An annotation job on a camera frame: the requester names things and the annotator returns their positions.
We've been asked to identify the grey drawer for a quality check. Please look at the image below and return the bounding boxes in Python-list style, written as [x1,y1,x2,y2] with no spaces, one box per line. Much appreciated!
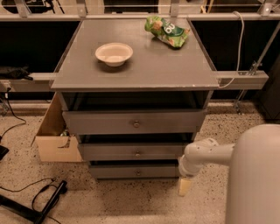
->
[89,165,179,179]
[62,109,206,135]
[78,143,187,161]

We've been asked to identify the black floor cable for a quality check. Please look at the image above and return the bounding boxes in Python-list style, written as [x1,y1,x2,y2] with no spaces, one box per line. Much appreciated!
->
[0,87,60,224]

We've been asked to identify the grey top drawer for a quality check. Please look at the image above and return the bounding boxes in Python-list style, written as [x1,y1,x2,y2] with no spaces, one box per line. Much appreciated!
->
[62,109,206,135]

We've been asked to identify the green snack bag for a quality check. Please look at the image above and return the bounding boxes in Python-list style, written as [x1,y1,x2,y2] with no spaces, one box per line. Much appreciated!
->
[144,16,190,48]

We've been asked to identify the grey bottom drawer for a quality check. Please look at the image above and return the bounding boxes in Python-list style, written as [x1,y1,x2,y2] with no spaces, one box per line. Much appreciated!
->
[89,165,179,179]

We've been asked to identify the black bag on rail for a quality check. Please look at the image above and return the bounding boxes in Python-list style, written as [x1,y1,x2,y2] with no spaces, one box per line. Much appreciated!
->
[0,66,33,81]

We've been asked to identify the metal railing frame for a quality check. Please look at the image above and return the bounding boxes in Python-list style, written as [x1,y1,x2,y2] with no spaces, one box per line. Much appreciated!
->
[1,12,269,111]

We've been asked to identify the grey drawer cabinet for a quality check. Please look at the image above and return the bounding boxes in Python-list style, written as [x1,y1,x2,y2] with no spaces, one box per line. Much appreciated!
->
[52,19,218,179]

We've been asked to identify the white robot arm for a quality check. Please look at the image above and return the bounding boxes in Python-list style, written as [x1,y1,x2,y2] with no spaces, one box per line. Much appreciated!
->
[178,124,280,224]

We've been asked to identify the grey middle drawer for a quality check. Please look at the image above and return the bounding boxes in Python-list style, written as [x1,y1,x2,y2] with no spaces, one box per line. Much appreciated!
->
[78,143,187,161]

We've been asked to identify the white paper bowl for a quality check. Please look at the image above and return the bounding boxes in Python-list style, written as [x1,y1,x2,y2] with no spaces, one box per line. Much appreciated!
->
[94,43,133,67]

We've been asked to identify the cardboard box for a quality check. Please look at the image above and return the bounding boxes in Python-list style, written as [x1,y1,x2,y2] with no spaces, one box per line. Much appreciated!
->
[35,94,82,163]

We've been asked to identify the black metal stand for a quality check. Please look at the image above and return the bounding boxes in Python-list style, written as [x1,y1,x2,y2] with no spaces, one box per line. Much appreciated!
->
[0,180,67,224]

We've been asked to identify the white hanging cable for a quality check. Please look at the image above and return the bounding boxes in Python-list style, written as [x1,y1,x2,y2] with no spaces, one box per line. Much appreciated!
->
[218,10,245,89]

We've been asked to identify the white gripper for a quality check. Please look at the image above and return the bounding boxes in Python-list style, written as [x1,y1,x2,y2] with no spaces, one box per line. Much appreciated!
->
[178,156,203,197]

